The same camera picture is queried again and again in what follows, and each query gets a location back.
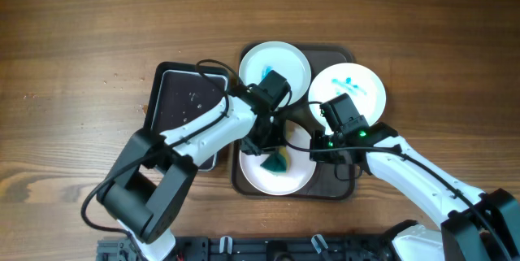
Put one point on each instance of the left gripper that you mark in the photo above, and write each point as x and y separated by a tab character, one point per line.
279	139

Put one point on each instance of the pale blue plate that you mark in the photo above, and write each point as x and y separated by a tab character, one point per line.
283	58

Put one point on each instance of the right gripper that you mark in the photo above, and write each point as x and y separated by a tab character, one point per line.
319	137

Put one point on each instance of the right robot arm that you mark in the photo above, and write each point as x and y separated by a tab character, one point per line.
471	224

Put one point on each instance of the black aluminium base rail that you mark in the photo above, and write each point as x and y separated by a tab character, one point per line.
364	247

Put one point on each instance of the small black metal tray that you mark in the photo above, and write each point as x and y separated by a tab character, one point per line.
181	93

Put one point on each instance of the brown plastic serving tray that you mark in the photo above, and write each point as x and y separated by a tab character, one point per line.
322	186

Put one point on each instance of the white plate front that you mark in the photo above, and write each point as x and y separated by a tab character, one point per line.
298	173

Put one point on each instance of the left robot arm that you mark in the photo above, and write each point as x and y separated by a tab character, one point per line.
150	180

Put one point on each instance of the green yellow sponge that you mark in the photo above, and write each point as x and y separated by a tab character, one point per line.
277	162

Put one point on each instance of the white plate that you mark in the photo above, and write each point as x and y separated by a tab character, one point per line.
298	173
362	85

